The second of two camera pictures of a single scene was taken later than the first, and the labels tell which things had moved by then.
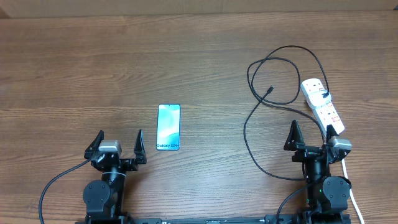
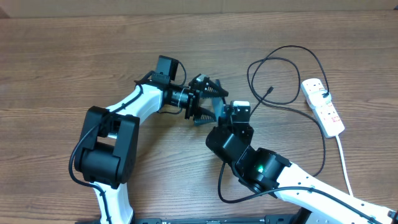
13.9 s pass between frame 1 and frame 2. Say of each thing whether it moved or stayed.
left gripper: moved
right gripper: moved
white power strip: stayed
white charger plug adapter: stayed
